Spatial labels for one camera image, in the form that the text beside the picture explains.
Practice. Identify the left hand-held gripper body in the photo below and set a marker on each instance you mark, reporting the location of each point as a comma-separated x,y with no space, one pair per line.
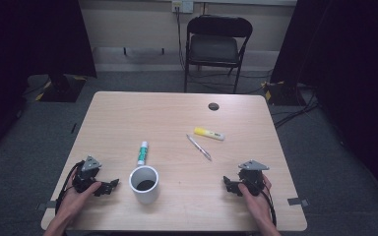
86,178

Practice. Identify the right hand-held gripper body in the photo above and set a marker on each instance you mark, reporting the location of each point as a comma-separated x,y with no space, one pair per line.
252,178

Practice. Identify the white cup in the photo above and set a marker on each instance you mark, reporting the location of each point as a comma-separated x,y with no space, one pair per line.
144,188

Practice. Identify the green and white glue stick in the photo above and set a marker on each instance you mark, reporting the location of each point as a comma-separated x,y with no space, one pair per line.
142,153

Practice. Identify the silver pen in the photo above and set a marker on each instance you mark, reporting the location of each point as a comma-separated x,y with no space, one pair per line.
199,147

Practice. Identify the person's right hand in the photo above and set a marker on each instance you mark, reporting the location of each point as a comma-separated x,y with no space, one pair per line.
257,205

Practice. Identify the person's left hand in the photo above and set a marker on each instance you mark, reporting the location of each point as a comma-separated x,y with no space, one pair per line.
75,203

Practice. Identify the grey tape strip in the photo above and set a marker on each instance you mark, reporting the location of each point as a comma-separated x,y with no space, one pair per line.
47,205
298,201

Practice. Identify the yellow highlighter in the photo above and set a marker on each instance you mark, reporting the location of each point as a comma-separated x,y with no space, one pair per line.
209,133

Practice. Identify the small black floor object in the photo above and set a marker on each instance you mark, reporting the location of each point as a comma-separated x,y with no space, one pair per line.
74,128

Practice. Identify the black table grommet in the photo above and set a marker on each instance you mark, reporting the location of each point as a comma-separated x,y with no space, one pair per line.
213,106

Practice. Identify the black stand base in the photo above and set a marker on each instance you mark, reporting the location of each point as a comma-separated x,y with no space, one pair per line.
283,93
62,88

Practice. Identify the black folding chair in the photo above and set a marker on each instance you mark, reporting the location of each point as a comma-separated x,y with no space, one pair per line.
214,49

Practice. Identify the black curtain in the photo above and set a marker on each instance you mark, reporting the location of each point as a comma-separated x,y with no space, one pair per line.
29,49
351,65

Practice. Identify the white wall outlet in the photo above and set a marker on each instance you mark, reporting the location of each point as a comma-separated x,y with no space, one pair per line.
182,6

